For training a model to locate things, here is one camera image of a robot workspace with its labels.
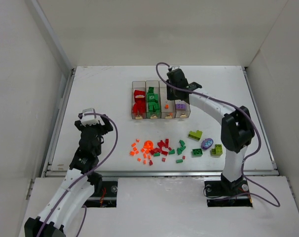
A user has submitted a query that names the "purple lego brick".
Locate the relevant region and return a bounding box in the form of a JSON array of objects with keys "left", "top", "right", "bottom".
[{"left": 175, "top": 103, "right": 187, "bottom": 111}]

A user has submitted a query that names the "tall green lego stack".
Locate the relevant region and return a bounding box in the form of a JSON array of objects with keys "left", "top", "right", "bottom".
[{"left": 148, "top": 87, "right": 154, "bottom": 93}]

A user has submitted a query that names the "red flower lego piece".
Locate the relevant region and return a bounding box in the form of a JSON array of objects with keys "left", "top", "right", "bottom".
[{"left": 133, "top": 90, "right": 146, "bottom": 102}]

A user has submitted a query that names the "lime green stepped brick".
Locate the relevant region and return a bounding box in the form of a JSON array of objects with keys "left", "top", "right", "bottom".
[{"left": 188, "top": 130, "right": 203, "bottom": 141}]

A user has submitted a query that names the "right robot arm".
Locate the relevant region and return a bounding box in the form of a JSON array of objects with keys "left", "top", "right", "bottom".
[{"left": 166, "top": 67, "right": 255, "bottom": 191}]

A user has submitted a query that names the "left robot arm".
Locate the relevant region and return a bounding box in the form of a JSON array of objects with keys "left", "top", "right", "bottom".
[{"left": 24, "top": 108, "right": 117, "bottom": 237}]

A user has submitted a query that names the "clear container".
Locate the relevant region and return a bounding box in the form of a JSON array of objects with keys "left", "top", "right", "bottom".
[
  {"left": 146, "top": 80, "right": 161, "bottom": 119},
  {"left": 175, "top": 100, "right": 191, "bottom": 119},
  {"left": 131, "top": 81, "right": 147, "bottom": 119},
  {"left": 159, "top": 81, "right": 176, "bottom": 119}
]

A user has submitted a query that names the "orange round lego piece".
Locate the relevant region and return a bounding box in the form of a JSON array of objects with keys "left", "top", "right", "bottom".
[{"left": 143, "top": 140, "right": 153, "bottom": 150}]

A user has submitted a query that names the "purple flower lego piece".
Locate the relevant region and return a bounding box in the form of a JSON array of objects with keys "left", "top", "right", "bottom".
[{"left": 201, "top": 138, "right": 214, "bottom": 150}]

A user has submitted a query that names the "green square lego brick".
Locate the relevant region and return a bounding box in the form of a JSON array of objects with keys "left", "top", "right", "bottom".
[{"left": 192, "top": 148, "right": 203, "bottom": 157}]

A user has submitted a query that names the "lime green lego brick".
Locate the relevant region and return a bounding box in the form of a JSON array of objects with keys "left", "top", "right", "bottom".
[{"left": 210, "top": 144, "right": 223, "bottom": 157}]

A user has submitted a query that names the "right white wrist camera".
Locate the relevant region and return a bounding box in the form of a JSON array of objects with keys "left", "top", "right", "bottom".
[{"left": 168, "top": 66, "right": 180, "bottom": 72}]

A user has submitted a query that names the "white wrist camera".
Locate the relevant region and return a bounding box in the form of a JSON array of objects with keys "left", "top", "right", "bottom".
[
  {"left": 78, "top": 108, "right": 98, "bottom": 126},
  {"left": 168, "top": 66, "right": 180, "bottom": 72}
]

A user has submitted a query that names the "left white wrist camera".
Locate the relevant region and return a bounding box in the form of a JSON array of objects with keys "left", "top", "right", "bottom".
[{"left": 78, "top": 108, "right": 98, "bottom": 126}]

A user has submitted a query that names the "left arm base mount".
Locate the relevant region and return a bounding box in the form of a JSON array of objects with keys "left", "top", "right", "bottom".
[{"left": 84, "top": 180, "right": 118, "bottom": 208}]

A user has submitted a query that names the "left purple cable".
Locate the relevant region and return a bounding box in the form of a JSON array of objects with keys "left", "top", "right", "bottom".
[{"left": 36, "top": 112, "right": 119, "bottom": 237}]

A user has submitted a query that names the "purple cable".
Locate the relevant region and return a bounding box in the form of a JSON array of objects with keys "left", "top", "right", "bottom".
[
  {"left": 155, "top": 62, "right": 281, "bottom": 207},
  {"left": 36, "top": 112, "right": 119, "bottom": 237}
]

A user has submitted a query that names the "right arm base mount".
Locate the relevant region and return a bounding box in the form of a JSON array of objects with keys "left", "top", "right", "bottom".
[{"left": 203, "top": 180, "right": 253, "bottom": 207}]

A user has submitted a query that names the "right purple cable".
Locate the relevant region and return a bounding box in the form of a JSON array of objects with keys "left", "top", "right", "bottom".
[{"left": 155, "top": 62, "right": 281, "bottom": 207}]

